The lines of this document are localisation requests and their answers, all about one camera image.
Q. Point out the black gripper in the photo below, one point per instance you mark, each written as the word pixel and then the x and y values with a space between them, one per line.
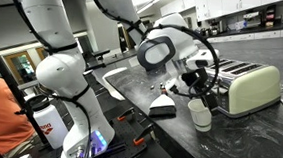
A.
pixel 196 79

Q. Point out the white paper cup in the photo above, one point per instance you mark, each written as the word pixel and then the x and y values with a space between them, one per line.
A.
pixel 200 118

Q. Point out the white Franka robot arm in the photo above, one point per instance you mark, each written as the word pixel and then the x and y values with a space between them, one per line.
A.
pixel 61 73

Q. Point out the small wrapped candy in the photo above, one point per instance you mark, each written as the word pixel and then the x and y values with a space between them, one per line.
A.
pixel 161 85
pixel 152 87

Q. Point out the cream and chrome toaster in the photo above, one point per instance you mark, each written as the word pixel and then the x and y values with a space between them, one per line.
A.
pixel 254 90

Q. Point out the black countertop appliance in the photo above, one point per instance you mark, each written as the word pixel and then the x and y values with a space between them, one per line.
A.
pixel 216 28

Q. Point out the white countertop appliance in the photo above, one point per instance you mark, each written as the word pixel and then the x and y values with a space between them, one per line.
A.
pixel 241 25

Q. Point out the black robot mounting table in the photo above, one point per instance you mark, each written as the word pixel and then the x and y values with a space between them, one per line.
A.
pixel 127 134

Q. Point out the kitchen counter white cabinets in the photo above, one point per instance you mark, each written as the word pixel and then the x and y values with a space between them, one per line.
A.
pixel 268 34

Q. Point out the dark background desk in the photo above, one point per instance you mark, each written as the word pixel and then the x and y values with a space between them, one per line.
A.
pixel 116 57

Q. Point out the wood-framed doorway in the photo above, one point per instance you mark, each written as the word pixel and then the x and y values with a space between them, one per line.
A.
pixel 123 37

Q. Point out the open kitchen shelf unit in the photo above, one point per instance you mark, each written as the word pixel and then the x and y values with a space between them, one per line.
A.
pixel 269 16

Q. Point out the white water bottle black lid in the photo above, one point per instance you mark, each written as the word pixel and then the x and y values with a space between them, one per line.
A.
pixel 49 129

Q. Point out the small wood-framed window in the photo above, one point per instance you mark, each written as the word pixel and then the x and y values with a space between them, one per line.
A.
pixel 41 53

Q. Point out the large wood-framed window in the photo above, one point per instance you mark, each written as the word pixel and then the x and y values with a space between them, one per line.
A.
pixel 18 67

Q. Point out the black tripod pole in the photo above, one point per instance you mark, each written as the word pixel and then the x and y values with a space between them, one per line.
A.
pixel 2 69

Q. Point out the white wall cabinets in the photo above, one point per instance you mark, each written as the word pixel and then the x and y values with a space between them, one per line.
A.
pixel 220 4

